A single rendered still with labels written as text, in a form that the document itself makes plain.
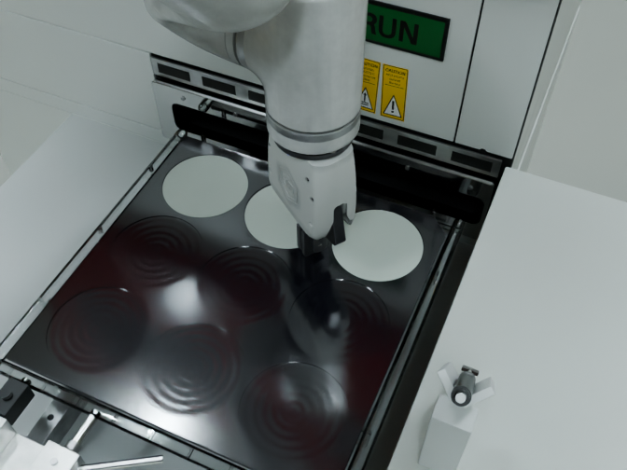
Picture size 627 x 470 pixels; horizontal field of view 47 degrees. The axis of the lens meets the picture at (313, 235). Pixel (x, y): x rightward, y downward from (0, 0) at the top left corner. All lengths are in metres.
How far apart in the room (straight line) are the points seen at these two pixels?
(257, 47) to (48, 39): 0.50
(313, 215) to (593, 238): 0.28
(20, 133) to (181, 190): 0.45
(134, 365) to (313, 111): 0.31
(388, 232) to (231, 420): 0.27
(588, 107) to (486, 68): 1.76
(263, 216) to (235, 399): 0.23
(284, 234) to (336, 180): 0.17
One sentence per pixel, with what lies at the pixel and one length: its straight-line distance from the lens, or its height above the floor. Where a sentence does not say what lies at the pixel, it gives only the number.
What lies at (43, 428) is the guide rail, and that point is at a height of 0.85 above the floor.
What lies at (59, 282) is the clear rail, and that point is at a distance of 0.80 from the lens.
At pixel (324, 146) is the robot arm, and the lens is 0.62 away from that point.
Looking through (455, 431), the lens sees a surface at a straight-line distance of 0.53.
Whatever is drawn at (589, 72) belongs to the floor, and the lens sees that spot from 2.63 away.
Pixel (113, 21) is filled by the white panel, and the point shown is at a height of 1.01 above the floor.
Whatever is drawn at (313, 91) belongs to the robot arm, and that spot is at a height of 1.15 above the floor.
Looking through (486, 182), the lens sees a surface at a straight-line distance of 0.82.
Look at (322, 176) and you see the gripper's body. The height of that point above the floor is 1.06.
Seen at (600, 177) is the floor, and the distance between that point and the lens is 2.26.
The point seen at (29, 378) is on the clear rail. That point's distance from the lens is 0.75.
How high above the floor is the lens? 1.52
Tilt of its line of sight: 51 degrees down
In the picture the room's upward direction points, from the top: straight up
